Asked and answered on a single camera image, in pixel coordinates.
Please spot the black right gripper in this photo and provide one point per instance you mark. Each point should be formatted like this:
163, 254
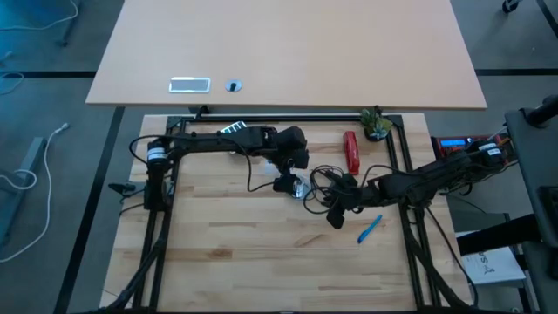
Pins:
349, 196

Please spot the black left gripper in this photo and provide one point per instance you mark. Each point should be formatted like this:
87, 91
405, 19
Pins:
294, 154

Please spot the chrome lamp socket base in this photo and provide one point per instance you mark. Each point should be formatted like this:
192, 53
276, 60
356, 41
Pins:
304, 188

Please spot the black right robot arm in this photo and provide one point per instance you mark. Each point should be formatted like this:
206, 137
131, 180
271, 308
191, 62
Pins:
436, 174

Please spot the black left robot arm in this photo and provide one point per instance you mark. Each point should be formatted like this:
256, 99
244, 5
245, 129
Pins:
209, 141

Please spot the red stapler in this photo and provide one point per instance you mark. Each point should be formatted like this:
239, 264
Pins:
351, 152

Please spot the blue pen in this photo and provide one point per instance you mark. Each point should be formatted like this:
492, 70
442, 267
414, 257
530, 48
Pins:
369, 230

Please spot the grey calculator black keys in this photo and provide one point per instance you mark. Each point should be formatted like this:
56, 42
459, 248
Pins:
233, 127

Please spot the small potted succulent plant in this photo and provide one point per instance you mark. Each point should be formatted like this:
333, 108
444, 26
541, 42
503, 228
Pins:
376, 126

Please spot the large beige desk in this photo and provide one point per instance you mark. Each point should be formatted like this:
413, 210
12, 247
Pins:
283, 48

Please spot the red bench power supply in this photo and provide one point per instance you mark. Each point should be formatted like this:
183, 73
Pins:
453, 143

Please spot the black clamp lever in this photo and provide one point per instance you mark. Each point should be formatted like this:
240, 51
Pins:
122, 187

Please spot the white printed box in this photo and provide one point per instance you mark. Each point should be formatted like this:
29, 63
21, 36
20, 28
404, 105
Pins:
492, 266

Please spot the grey equipment cart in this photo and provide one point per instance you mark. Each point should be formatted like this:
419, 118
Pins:
532, 165

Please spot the grey desk foot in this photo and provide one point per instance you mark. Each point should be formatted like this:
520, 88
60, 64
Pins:
32, 157

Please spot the black chair base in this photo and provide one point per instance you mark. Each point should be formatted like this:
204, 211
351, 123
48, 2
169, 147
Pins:
509, 6

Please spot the black aluminium table frame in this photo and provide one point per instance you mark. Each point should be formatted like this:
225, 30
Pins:
279, 118

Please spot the black frame clamp knob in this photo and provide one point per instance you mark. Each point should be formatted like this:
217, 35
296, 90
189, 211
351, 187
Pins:
202, 112

